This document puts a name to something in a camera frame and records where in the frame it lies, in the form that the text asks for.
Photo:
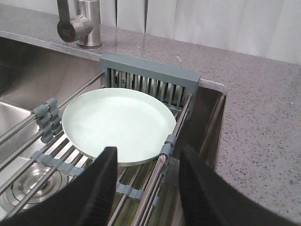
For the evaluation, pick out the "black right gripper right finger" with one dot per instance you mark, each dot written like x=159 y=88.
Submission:
x=207 y=200

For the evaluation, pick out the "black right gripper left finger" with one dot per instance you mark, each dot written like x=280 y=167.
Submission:
x=86 y=201

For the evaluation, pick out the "light green round plate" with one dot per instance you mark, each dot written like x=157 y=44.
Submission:
x=135 y=123

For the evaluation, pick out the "grey dish drying rack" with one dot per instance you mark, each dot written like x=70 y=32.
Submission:
x=146 y=194

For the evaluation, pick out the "round steel sink drain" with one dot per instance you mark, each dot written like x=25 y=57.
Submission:
x=22 y=186

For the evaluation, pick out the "stainless steel sink basin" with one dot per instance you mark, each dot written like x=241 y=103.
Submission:
x=30 y=75

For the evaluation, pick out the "steel kitchen faucet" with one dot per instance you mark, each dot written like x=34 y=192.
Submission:
x=85 y=27

